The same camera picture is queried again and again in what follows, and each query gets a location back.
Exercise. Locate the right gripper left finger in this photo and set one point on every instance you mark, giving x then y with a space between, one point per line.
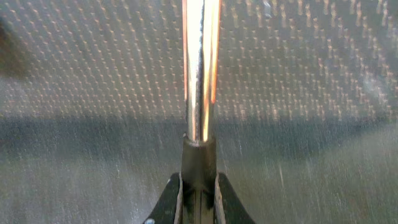
166 202

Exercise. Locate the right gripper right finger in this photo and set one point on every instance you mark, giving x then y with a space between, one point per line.
231 202

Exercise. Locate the black pegboard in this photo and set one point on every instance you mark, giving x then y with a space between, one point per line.
93 62

